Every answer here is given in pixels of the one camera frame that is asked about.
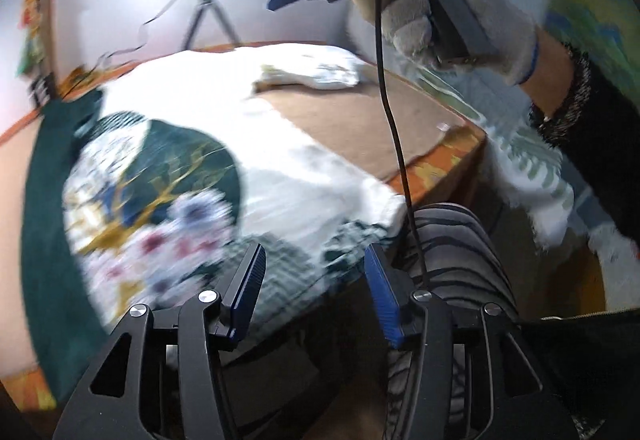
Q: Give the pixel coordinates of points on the gloved right hand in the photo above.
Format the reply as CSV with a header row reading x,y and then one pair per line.
x,y
404,24

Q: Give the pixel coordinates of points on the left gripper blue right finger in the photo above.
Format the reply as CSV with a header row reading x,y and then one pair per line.
x,y
386,294

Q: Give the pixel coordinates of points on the right forearm dark sleeve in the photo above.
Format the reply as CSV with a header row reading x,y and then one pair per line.
x,y
579,111

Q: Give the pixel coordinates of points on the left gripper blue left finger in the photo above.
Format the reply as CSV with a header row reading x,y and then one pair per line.
x,y
239,300

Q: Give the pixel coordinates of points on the green white printed t-shirt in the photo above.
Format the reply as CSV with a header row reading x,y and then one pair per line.
x,y
148,190

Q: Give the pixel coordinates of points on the folded white garment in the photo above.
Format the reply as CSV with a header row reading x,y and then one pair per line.
x,y
310,73

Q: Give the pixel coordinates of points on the zebra striped trousers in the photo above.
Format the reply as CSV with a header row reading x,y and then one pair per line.
x,y
464,270

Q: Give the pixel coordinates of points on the green striped white blanket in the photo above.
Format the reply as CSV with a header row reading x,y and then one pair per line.
x,y
576,109

